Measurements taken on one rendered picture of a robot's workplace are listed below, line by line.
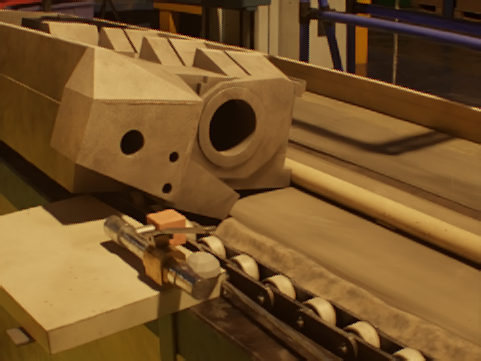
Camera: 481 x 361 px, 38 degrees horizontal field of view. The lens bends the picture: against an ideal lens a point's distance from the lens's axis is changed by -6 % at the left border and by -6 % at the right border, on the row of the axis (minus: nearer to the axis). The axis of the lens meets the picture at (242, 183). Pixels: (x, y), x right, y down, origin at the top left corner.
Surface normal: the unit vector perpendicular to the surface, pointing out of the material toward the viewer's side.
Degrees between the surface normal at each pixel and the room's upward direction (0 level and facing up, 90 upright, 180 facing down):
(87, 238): 0
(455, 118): 90
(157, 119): 90
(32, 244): 0
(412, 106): 90
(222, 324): 0
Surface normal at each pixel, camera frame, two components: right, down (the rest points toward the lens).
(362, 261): 0.01, -0.94
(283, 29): -0.73, 0.22
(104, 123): 0.58, 0.28
